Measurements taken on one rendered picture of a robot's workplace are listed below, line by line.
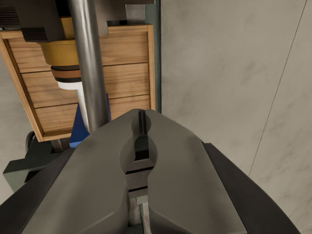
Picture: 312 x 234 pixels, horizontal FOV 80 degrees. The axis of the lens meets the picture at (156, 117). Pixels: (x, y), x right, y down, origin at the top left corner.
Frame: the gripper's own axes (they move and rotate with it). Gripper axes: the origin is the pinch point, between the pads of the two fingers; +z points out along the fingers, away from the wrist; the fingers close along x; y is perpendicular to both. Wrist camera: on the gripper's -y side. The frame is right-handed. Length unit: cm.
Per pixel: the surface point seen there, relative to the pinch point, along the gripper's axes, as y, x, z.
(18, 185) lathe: 42, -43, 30
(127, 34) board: 1.1, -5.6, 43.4
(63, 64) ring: 1.6, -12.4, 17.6
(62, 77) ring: 3.7, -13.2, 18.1
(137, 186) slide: 50, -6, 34
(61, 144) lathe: 34, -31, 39
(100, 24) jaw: -3.2, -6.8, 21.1
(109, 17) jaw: -4.2, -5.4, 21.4
